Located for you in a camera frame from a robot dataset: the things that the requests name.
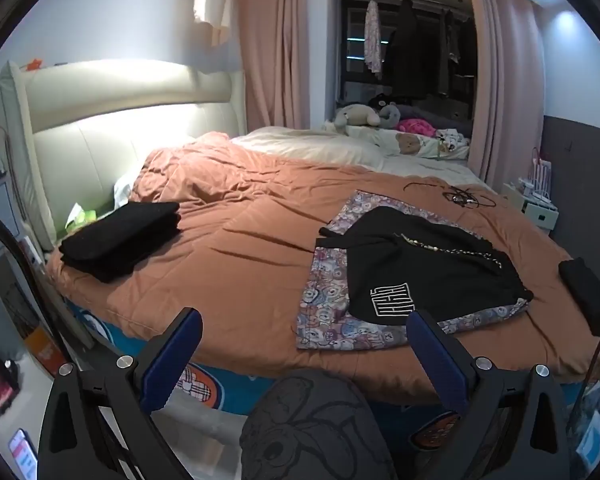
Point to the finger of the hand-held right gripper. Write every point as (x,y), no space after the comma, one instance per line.
(585,282)

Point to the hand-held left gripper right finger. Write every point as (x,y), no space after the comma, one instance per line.
(432,355)

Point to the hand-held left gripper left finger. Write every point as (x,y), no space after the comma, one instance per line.
(172,360)

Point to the black pants white print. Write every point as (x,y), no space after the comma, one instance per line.
(420,270)

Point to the patterned printed cloth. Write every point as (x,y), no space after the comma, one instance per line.
(325,300)

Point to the person's leg grey printed pants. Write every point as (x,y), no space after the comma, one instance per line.
(315,425)

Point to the blue cartoon print bedsheet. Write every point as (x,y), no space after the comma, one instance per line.
(205,385)

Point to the white bedside table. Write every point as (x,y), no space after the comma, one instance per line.
(535,212)

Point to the light blue plastic bag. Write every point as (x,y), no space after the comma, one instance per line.
(595,435)

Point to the white pink striped holder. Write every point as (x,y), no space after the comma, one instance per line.
(541,177)

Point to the folded black clothes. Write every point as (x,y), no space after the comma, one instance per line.
(120,240)

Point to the orange blanket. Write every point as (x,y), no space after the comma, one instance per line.
(240,240)

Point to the green tissue pack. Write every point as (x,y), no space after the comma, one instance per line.
(82,217)

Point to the white pillow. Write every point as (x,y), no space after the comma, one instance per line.
(125,192)

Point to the smartphone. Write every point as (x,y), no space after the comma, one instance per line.
(22,455)

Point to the bear print pillow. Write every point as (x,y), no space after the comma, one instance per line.
(410,145)

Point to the pink curtain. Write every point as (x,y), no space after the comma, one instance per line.
(272,50)
(500,85)

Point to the pink plush toy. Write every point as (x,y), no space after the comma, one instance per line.
(416,126)

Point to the grey bedside cabinet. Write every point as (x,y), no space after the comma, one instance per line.
(0,205)

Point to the cream padded headboard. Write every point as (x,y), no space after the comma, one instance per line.
(130,125)

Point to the blue grey plush toy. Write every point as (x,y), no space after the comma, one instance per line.
(391,115)

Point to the cream pillow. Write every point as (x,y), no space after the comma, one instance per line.
(305,145)

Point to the hanging dark garments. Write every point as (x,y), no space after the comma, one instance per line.
(452,50)

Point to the hanging black coat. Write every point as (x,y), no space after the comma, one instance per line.
(410,50)

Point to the hanging white pink garment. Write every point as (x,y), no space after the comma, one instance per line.
(373,35)

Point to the small orange object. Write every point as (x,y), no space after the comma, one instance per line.
(35,63)

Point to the white hanging cloth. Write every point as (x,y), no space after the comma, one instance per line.
(212,0)

